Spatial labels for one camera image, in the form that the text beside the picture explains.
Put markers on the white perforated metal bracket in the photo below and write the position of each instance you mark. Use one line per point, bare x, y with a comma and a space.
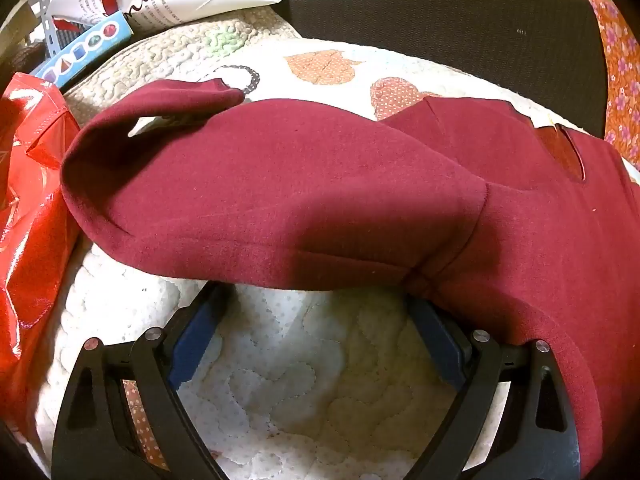
48, 32

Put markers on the orange floral cloth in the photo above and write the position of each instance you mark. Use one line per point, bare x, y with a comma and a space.
622, 75

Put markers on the dark brown cushion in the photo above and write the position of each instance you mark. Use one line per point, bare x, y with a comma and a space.
450, 35

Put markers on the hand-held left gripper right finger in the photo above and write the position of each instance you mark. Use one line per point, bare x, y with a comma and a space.
442, 342

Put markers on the blue toy box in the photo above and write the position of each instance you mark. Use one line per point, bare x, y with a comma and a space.
85, 47

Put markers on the glossy red bag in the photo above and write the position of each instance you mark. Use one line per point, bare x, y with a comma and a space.
30, 240

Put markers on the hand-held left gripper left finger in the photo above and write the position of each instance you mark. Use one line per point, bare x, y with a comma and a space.
192, 342

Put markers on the maroon sweatshirt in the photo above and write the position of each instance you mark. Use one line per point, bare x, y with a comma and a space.
300, 185

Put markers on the quilted heart-pattern blanket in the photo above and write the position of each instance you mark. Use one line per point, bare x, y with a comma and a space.
280, 385

